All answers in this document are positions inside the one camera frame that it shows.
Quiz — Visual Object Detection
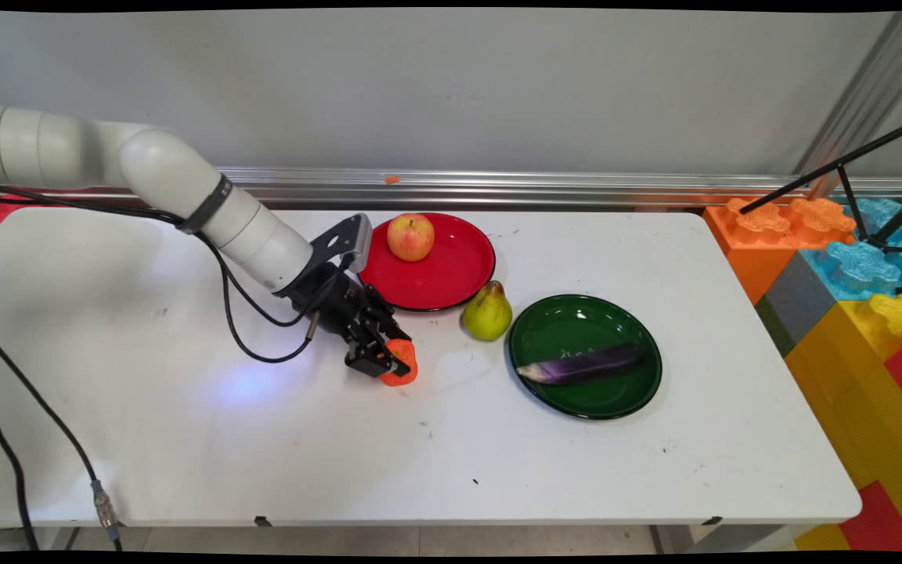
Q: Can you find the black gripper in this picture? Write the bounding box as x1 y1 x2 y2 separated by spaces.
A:
279 266 412 378

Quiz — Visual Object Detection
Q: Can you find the orange toy tangerine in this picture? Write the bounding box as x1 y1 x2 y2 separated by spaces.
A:
379 338 419 387

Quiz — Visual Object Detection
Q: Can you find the red plate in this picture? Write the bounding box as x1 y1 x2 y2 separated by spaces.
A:
357 211 497 313

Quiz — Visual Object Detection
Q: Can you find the red yellow apple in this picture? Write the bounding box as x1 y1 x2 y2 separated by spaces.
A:
387 213 435 262

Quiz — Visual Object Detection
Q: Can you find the green pear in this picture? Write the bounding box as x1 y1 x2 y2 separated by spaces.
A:
462 280 514 342

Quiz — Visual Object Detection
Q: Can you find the dark green plate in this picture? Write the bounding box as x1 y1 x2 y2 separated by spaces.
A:
508 294 663 421

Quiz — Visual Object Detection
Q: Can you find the purple toy eggplant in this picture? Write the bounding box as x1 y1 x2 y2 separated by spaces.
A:
516 342 648 386

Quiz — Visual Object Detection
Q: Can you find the orange plastic building block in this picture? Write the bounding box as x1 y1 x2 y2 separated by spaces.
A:
703 196 859 306

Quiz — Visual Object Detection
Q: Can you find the dark green building block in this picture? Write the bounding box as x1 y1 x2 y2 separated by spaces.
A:
755 296 799 359

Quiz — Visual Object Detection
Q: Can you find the grey metal table leg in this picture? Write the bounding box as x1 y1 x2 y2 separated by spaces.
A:
649 525 792 554

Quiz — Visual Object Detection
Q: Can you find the grey plastic building block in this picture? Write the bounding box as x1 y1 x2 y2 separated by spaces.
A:
764 251 839 339

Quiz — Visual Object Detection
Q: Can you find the light blue building block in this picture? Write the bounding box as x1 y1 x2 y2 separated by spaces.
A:
799 239 902 302
842 197 902 250

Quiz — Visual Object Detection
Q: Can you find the small yellow building block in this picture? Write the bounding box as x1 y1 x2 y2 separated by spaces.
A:
792 523 851 552

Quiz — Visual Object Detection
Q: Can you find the large yellow building block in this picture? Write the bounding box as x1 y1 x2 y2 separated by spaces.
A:
784 294 902 549

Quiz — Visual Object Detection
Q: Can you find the black tripod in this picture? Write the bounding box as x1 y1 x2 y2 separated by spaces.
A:
739 114 902 255

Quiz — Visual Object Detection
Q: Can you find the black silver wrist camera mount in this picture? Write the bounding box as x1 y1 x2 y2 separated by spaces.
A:
312 213 373 275

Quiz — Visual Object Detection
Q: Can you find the black velcro strap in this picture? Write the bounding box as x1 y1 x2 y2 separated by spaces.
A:
177 174 234 236

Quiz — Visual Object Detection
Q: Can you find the horizontal aluminium rail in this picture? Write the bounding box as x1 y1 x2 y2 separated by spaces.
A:
216 163 902 212

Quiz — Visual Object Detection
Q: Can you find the black cable with metal connector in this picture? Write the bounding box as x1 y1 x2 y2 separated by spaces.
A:
0 182 320 551

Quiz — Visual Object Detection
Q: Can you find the plain black cable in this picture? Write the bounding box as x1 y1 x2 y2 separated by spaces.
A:
0 182 307 551

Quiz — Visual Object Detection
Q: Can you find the slanted aluminium post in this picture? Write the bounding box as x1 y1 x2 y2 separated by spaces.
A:
792 11 902 197

